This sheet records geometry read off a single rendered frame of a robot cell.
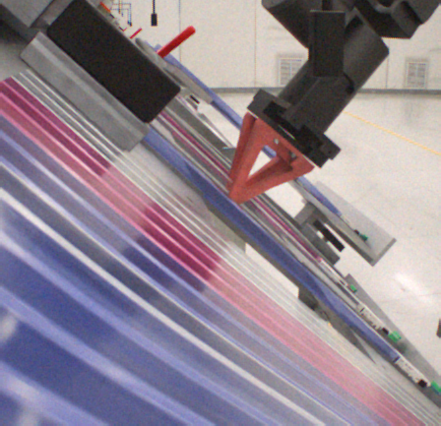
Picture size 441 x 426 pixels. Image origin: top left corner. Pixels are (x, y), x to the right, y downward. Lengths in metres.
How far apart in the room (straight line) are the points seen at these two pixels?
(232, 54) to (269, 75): 0.69
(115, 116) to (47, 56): 0.05
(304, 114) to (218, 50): 7.76
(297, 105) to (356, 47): 0.08
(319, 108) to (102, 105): 0.24
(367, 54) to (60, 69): 0.29
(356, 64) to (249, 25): 7.85
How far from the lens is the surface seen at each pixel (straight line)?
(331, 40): 0.35
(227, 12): 8.23
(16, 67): 0.25
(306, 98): 0.46
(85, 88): 0.28
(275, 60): 8.44
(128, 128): 0.28
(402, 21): 0.49
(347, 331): 0.45
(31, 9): 0.29
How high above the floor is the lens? 1.10
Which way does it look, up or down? 21 degrees down
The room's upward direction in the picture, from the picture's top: straight up
